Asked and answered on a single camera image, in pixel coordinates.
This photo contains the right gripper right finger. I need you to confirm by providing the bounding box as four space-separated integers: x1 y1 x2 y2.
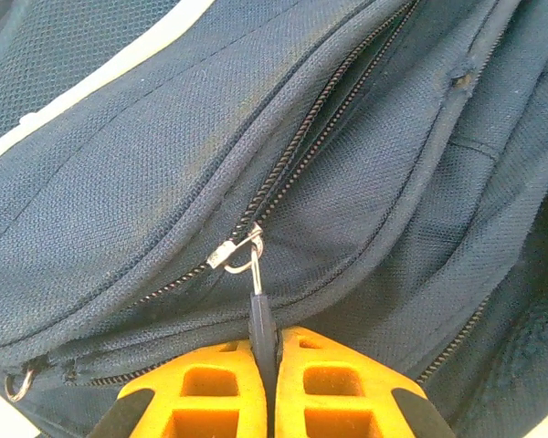
273 326 458 438

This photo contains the navy blue backpack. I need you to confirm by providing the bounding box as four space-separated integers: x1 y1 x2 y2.
0 0 548 438

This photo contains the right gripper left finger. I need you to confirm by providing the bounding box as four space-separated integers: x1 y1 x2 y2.
86 339 269 438

